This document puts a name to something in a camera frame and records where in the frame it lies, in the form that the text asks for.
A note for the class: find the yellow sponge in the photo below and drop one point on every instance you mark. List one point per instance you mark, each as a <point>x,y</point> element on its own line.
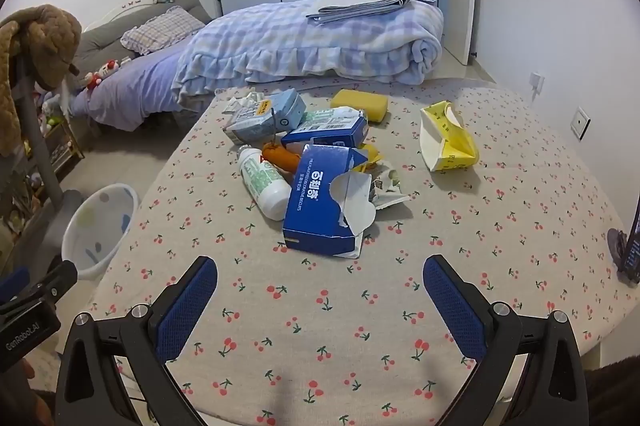
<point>357,103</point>

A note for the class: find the white plastic bottle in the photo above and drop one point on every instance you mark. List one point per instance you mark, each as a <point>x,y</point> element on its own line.
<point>265,191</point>

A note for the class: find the printed crumpled wrapper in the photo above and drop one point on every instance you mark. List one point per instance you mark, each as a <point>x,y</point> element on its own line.
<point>387,186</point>

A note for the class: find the orange sausage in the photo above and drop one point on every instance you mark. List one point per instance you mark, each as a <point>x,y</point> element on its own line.
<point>280,156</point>

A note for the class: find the white wall socket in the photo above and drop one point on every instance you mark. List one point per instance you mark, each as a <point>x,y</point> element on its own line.
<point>536,83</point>

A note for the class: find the large blue cardboard box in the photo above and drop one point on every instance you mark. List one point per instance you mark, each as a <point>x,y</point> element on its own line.
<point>312,206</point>

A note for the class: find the yellow packaging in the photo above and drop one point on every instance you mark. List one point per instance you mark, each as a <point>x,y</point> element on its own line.
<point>371,154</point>

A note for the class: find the white plastic bin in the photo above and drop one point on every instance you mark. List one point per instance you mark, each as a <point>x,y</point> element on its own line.
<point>100,216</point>

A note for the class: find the red white plush toy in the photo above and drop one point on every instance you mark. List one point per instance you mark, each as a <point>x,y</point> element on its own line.
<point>108,67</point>
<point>92,79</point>

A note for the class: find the grey padded headboard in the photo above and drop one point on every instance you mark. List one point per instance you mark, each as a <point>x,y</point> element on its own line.
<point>100,38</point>

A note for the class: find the toy shelf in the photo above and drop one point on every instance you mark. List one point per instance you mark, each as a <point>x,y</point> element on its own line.
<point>60,141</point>

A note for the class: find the dark phone on stand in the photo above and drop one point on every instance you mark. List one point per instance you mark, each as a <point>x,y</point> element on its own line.
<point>631,251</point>

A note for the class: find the stack of papers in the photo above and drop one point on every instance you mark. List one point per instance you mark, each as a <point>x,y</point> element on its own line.
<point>360,6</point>

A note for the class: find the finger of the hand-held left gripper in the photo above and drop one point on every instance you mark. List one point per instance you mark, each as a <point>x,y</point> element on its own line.
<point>52,278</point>

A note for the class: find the cream paper bag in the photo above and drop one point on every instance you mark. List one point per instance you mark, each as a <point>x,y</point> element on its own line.
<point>242,102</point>

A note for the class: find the bed with purple sheet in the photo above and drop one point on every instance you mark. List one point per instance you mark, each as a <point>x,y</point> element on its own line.
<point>145,81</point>

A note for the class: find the white wall switch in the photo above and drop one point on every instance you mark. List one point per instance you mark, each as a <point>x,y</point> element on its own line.
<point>580,123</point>

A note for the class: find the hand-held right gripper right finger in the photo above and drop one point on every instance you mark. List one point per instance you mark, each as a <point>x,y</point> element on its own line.
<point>455,311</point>

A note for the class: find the checked pillow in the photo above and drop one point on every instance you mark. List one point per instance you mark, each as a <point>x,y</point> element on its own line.
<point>160,31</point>

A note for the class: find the blue checked blanket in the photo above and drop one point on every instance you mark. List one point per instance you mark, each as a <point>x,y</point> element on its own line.
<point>300,41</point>

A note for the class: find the yellow white paper box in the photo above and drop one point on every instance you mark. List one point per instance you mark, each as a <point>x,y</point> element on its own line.
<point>450,146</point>

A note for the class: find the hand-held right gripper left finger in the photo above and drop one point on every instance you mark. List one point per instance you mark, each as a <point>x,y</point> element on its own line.
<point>187,306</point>

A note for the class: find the small blue cardboard box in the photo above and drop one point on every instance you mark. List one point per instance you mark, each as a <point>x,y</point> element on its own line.
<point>325,137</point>

